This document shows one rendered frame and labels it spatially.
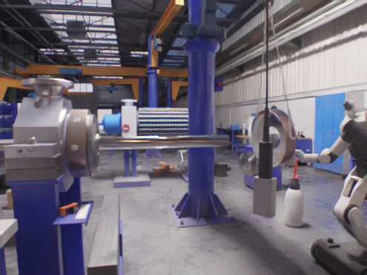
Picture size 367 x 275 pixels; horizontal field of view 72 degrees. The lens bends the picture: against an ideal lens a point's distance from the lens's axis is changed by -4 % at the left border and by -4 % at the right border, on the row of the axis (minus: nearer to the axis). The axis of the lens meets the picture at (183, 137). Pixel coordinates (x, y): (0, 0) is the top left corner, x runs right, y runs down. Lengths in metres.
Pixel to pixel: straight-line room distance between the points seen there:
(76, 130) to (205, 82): 2.04
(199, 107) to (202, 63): 0.51
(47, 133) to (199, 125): 2.09
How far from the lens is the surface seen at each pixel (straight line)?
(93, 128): 1.40
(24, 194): 1.27
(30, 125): 1.34
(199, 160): 3.13
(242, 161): 1.96
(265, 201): 0.89
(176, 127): 5.05
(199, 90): 3.11
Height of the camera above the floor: 1.21
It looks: 4 degrees down
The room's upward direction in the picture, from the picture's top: straight up
